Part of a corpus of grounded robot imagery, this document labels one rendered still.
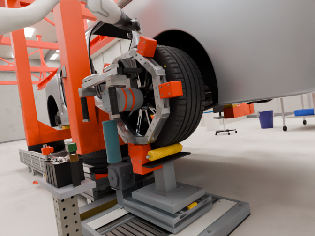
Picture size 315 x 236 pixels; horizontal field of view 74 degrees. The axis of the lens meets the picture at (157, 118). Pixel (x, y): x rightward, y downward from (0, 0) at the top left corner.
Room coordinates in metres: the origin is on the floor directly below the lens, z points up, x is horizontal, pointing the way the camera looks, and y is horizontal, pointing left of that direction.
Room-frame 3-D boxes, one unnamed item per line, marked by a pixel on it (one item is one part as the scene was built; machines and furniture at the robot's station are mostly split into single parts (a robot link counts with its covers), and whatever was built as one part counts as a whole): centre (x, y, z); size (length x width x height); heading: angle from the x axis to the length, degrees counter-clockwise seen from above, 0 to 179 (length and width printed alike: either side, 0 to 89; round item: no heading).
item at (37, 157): (2.56, 1.37, 0.28); 2.47 x 0.09 x 0.22; 42
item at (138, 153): (1.29, 0.10, 0.48); 0.16 x 0.12 x 0.17; 132
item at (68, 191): (1.12, 0.55, 0.44); 0.43 x 0.17 x 0.03; 42
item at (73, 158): (0.98, 0.42, 0.59); 0.04 x 0.04 x 0.04; 42
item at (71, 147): (0.98, 0.42, 0.64); 0.04 x 0.04 x 0.04; 42
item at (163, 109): (1.26, 0.13, 0.85); 0.54 x 0.07 x 0.54; 42
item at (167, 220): (1.39, 0.02, 0.13); 0.50 x 0.36 x 0.10; 42
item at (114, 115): (0.98, 0.19, 0.83); 0.04 x 0.04 x 0.16
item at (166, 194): (1.37, 0.00, 0.32); 0.40 x 0.30 x 0.28; 42
